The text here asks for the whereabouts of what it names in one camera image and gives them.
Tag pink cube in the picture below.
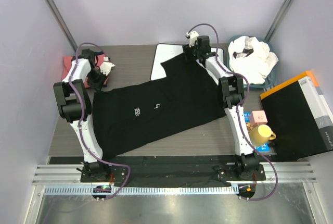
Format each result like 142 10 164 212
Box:
249 110 268 127

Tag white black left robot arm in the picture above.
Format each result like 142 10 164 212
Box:
53 49 114 181

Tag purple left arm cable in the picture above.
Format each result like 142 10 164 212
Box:
68 42 131 200

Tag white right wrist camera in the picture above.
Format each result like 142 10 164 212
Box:
185 31 199 47

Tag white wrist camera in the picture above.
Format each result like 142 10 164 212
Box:
99 57 115 76
185 31 199 47

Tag teal laundry basket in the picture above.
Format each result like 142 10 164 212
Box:
226 35 277 89

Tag white crumpled t-shirts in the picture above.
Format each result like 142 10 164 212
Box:
227 35 279 85

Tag yellow mug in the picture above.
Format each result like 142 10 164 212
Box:
249 125 276 147

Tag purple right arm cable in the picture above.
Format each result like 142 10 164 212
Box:
186 23 278 202

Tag white tray board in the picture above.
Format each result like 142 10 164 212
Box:
150 43 225 81

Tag aluminium rail frame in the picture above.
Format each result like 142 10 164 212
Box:
32 162 317 195

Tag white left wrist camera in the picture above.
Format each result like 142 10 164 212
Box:
99 57 115 76

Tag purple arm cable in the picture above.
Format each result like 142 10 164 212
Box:
68 42 131 200
186 23 278 202

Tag black floral print t-shirt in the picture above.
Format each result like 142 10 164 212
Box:
92 54 226 160

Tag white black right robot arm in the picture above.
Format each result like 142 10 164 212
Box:
183 31 260 180

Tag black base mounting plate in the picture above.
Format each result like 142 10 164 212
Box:
80 155 266 183

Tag black orange box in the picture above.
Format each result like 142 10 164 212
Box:
260 70 332 161

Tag folded coral pink t-shirt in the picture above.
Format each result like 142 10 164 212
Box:
61 56 91 88

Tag blue picture book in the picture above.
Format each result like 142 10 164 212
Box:
243 111 270 152

